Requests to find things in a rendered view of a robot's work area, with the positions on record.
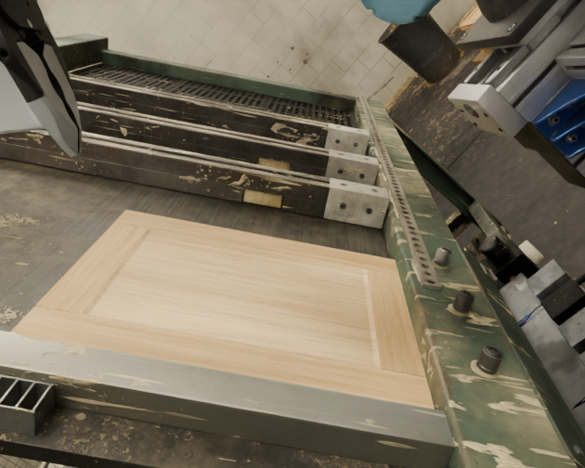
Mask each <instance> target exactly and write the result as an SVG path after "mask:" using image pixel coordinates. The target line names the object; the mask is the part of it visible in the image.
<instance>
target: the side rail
mask: <svg viewBox="0 0 585 468"><path fill-rule="evenodd" d="M101 63H104V64H109V65H113V66H118V67H124V68H128V69H133V70H138V71H143V72H152V73H157V74H161V75H167V76H172V77H176V78H181V79H186V80H191V81H196V82H201V83H206V84H211V85H220V86H224V87H229V88H235V89H239V90H244V91H249V92H254V93H259V94H264V95H269V96H273V97H278V98H287V99H292V100H297V101H303V102H307V103H312V104H317V105H321V106H327V107H332V108H336V109H341V110H346V111H353V109H354V105H355V102H356V98H355V97H351V96H347V95H342V94H337V93H332V92H327V91H322V90H317V89H313V88H307V87H302V86H298V85H293V84H284V83H279V82H274V81H269V80H265V79H259V78H254V77H250V76H245V75H240V74H235V73H230V72H225V71H217V70H211V69H206V68H202V67H197V66H192V65H187V64H182V63H177V62H173V61H168V60H162V59H157V58H149V57H144V56H139V55H134V54H129V53H124V52H120V51H115V50H105V51H102V61H101Z"/></svg>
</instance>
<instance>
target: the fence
mask: <svg viewBox="0 0 585 468"><path fill-rule="evenodd" d="M0 374H2V375H7V376H12V377H18V378H23V379H28V380H34V381H38V382H44V383H49V384H54V390H55V406H61V407H65V408H71V409H77V410H86V411H92V412H96V413H102V414H107V415H112V416H118V417H123V418H128V419H133V420H139V421H144V422H149V423H158V424H164V425H170V426H174V427H180V428H186V429H190V430H196V431H201V432H206V433H212V434H217V435H222V436H232V437H237V438H242V439H248V440H253V441H258V442H264V443H268V444H274V445H280V446H284V447H290V448H295V449H305V450H310V451H316V452H320V453H326V454H331V455H336V456H342V457H347V458H352V459H358V460H363V461H368V462H378V463H383V464H388V465H394V466H399V467H404V468H446V467H447V465H448V463H449V459H450V457H451V454H452V452H453V450H454V448H455V446H454V442H453V439H452V436H451V432H450V430H449V424H448V420H447V417H446V413H445V411H443V410H439V409H429V408H424V407H418V406H413V405H408V404H403V403H397V402H393V401H387V400H382V399H377V398H372V397H366V396H357V395H352V394H347V393H341V392H336V391H331V390H326V389H320V388H316V387H310V386H305V385H300V384H295V383H285V382H280V381H274V380H269V379H264V378H259V377H253V376H249V375H243V374H238V373H233V372H228V371H222V370H213V369H208V368H203V367H197V366H192V365H187V364H182V363H176V362H172V361H166V360H161V359H156V358H151V357H142V356H136V355H131V354H125V353H120V352H115V351H110V350H105V349H99V348H95V347H89V346H84V345H78V344H69V343H64V342H59V341H53V340H48V339H43V338H38V337H32V336H28V335H22V334H17V333H12V332H7V331H0Z"/></svg>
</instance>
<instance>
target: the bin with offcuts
mask: <svg viewBox="0 0 585 468"><path fill-rule="evenodd" d="M378 43H379V44H382V45H383V46H385V47H386V48H387V49H388V50H390V51H391V52H392V53H393V54H395V55H396V56H397V57H398V58H399V59H401V60H402V61H403V62H405V63H406V64H407V65H408V66H409V67H411V68H412V69H413V70H414V71H416V72H417V73H418V74H419V75H421V77H422V78H423V79H424V80H426V81H427V82H428V83H429V84H433V83H436V82H437V81H439V80H440V79H441V78H443V77H444V76H445V75H446V74H447V73H448V72H449V71H450V70H451V69H452V68H453V67H454V66H455V64H456V63H457V62H458V60H459V59H460V55H461V51H460V50H459V48H458V47H456V46H455V44H454V43H453V42H452V41H451V40H450V38H449V37H448V36H447V35H446V33H445V32H444V31H443V30H442V29H441V27H440V26H439V25H438V24H437V22H436V21H435V20H434V18H433V17H432V16H431V15H430V13H428V14H427V15H426V16H425V17H423V18H422V19H419V20H417V21H414V22H412V23H408V24H395V23H391V24H390V25H389V26H388V27H387V29H386V30H385V31H384V33H383V34H382V35H381V37H380V38H379V40H378Z"/></svg>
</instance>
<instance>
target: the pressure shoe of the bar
mask: <svg viewBox="0 0 585 468"><path fill-rule="evenodd" d="M282 198H283V196H280V195H276V194H271V193H265V192H261V191H256V190H250V189H245V191H244V198H243V201H244V202H251V203H256V204H261V205H266V206H271V207H276V208H280V207H281V204H282Z"/></svg>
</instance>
